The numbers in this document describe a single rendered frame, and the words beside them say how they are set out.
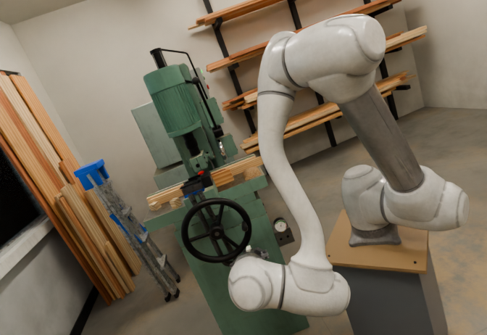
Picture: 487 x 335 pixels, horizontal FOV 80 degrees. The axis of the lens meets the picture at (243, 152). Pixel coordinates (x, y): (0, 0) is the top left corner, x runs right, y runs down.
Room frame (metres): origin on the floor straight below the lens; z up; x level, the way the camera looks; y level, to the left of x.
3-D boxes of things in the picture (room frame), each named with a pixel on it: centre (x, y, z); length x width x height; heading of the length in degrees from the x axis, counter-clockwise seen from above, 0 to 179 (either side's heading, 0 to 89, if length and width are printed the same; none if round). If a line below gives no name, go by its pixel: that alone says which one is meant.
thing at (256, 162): (1.44, 0.21, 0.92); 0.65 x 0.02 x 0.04; 91
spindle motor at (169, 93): (1.44, 0.23, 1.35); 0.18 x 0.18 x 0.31
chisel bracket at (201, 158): (1.46, 0.22, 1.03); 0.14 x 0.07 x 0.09; 1
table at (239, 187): (1.33, 0.25, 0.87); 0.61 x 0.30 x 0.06; 91
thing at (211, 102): (1.66, 0.08, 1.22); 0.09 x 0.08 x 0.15; 1
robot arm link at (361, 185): (0.99, -0.37, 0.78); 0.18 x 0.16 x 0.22; 35
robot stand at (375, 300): (1.00, -0.37, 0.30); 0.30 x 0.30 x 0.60; 52
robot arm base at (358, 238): (1.02, -0.38, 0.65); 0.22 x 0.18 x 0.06; 151
